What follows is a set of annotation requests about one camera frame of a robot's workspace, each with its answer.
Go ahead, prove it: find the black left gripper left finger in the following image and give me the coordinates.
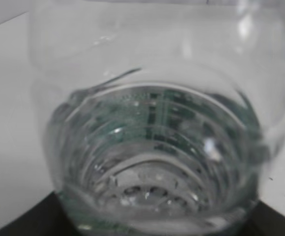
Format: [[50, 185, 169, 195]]
[[0, 192, 80, 236]]

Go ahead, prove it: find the clear green-label water bottle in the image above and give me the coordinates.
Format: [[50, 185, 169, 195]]
[[29, 0, 285, 236]]

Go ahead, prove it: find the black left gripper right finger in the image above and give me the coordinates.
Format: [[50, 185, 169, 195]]
[[240, 202, 285, 236]]

